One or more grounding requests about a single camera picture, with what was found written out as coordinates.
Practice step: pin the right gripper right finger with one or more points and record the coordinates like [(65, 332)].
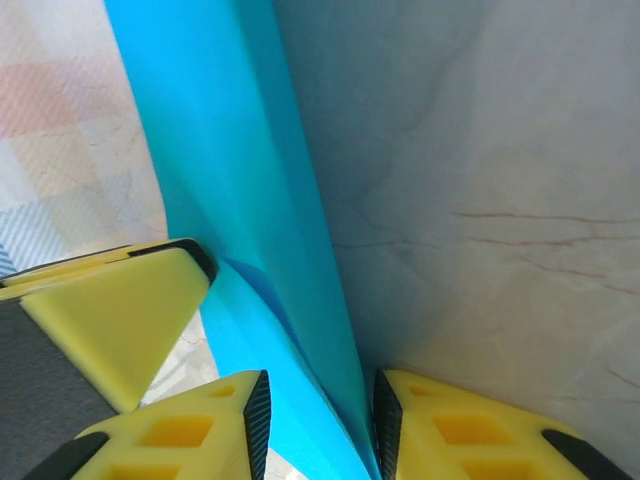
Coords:
[(475, 440)]

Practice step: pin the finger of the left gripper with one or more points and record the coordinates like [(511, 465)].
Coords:
[(100, 325), (100, 260)]

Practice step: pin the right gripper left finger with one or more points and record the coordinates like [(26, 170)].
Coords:
[(175, 435)]

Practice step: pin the blue square paper sheet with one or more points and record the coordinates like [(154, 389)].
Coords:
[(225, 150)]

